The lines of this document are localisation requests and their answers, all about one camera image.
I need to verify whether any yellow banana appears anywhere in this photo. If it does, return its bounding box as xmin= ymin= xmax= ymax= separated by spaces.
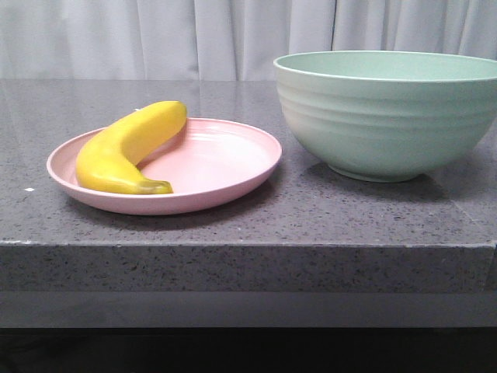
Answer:
xmin=75 ymin=101 xmax=187 ymax=194

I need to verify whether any pink plate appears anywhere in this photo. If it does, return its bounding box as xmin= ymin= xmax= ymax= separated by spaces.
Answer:
xmin=47 ymin=118 xmax=282 ymax=215

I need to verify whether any green bowl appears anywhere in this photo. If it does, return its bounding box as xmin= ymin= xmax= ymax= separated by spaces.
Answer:
xmin=273 ymin=51 xmax=496 ymax=183

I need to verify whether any white curtain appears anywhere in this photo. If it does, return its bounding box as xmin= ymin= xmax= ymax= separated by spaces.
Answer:
xmin=1 ymin=1 xmax=496 ymax=81

